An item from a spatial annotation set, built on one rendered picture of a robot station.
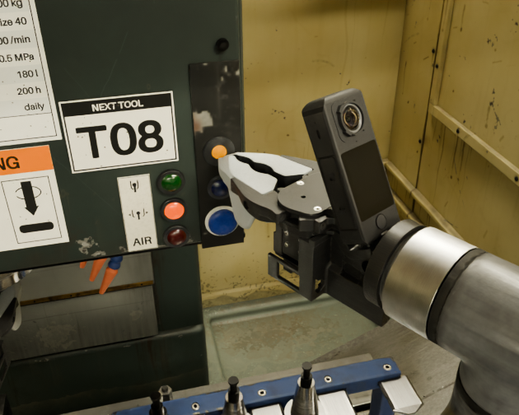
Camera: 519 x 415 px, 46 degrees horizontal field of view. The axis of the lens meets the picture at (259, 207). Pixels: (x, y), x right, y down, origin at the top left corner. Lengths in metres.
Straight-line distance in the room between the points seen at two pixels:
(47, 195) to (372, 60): 1.33
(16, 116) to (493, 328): 0.41
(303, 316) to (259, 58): 0.89
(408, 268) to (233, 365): 1.53
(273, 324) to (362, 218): 1.62
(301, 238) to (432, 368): 1.22
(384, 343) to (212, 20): 1.34
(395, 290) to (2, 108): 0.35
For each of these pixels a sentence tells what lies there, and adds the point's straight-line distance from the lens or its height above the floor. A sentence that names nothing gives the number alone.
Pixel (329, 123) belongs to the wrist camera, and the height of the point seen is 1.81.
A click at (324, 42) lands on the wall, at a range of 1.72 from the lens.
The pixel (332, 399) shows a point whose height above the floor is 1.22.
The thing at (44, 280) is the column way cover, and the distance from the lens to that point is 1.46.
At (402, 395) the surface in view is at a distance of 1.05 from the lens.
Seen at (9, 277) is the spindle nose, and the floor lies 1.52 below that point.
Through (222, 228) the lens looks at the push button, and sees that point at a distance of 0.62.
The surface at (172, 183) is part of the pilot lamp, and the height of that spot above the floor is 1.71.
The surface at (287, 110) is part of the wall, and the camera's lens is 1.76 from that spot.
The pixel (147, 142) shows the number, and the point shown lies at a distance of 0.57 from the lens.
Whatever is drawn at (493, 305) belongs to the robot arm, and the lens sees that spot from 0.42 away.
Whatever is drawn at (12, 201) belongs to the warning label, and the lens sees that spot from 0.60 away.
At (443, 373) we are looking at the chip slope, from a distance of 1.66.
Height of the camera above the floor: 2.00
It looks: 32 degrees down
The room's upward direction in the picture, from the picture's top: 1 degrees counter-clockwise
